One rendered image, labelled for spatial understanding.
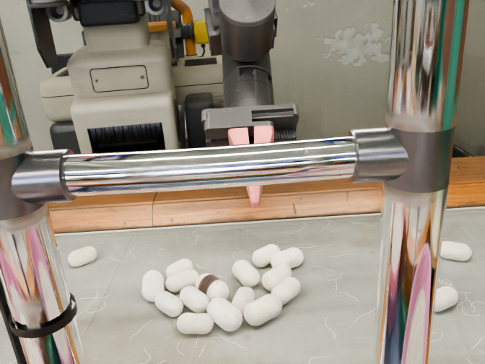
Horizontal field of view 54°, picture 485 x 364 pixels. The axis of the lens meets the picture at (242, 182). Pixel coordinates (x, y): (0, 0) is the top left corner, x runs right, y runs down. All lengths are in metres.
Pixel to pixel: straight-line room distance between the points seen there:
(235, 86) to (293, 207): 0.18
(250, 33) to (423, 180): 0.35
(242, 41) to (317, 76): 2.09
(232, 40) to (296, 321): 0.28
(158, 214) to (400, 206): 0.47
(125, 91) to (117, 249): 0.58
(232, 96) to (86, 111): 0.61
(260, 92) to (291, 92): 2.06
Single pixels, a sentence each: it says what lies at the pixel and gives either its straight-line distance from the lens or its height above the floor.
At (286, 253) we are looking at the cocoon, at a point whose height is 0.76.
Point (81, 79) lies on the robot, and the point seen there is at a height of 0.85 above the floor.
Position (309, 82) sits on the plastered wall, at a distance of 2.58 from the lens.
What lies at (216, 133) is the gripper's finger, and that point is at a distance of 0.50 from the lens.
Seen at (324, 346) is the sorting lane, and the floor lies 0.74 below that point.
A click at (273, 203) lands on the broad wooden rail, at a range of 0.61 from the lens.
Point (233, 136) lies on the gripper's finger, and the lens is 0.48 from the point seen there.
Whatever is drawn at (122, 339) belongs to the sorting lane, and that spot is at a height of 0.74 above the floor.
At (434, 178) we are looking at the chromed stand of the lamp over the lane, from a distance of 0.18.
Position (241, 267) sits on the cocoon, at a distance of 0.48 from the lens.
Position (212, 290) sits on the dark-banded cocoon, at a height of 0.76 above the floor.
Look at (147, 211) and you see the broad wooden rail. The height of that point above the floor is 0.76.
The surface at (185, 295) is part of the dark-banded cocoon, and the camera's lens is 0.46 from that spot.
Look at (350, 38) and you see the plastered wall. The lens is 2.60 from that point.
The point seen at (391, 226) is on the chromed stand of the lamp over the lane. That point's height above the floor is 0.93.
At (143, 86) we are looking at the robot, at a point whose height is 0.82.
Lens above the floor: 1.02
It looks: 23 degrees down
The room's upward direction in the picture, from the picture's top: 4 degrees counter-clockwise
